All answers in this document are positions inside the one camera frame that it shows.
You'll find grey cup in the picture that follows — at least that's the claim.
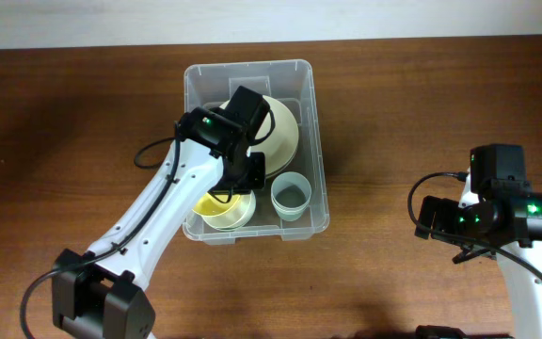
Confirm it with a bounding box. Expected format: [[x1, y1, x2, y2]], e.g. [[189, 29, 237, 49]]
[[271, 171, 312, 221]]

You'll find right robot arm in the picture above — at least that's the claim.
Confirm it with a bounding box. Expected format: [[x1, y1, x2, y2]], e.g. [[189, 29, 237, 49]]
[[409, 144, 542, 338]]

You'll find yellow bowl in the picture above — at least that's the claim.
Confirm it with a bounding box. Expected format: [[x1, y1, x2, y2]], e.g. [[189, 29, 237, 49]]
[[192, 193, 241, 217]]

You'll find clear plastic storage bin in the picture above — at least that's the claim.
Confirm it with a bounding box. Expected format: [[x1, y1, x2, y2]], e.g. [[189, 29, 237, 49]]
[[183, 59, 330, 245]]

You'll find cream plate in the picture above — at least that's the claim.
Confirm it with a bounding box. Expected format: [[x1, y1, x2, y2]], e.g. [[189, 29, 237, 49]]
[[247, 95, 299, 177]]

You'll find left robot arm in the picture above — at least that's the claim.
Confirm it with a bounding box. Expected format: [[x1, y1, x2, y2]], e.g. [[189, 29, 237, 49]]
[[52, 87, 271, 338]]

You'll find mint green bowl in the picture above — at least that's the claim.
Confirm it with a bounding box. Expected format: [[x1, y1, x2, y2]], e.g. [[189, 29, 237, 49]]
[[202, 192, 256, 231]]

